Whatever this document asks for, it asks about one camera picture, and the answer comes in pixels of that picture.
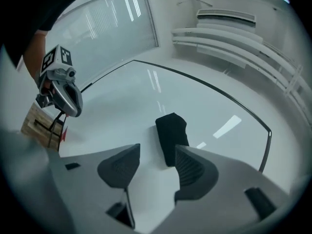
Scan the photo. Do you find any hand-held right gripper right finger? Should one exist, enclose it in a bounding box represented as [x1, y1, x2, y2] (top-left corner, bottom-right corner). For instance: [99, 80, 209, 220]
[151, 144, 293, 234]

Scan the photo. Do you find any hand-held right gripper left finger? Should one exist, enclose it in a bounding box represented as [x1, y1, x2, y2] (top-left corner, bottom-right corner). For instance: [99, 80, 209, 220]
[48, 143, 141, 230]

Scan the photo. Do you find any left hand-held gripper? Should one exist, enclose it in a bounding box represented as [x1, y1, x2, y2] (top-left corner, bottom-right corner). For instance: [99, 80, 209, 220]
[36, 44, 84, 118]

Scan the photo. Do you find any black whiteboard eraser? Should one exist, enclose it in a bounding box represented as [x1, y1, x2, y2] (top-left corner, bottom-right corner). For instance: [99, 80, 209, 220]
[155, 112, 190, 167]

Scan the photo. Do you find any person's left forearm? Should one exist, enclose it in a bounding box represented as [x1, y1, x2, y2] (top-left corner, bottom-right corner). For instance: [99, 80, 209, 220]
[23, 30, 48, 85]

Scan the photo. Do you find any white whiteboard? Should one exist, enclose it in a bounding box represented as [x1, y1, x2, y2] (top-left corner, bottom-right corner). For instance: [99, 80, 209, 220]
[57, 59, 273, 230]

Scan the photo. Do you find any person's left hand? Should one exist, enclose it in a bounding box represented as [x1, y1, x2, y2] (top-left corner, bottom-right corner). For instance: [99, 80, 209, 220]
[43, 79, 54, 95]

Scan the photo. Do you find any white window blind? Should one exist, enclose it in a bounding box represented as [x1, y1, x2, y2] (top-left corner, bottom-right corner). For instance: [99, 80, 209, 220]
[46, 0, 159, 90]

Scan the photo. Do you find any person's black shirt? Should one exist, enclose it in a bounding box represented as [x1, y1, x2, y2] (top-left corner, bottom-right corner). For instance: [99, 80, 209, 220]
[0, 0, 95, 68]

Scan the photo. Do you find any white insulated pipe bundle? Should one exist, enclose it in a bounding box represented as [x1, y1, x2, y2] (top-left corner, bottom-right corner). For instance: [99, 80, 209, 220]
[171, 27, 304, 99]

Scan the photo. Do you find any white air conditioner vent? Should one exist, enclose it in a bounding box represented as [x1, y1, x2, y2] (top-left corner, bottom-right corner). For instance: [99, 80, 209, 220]
[196, 8, 257, 28]

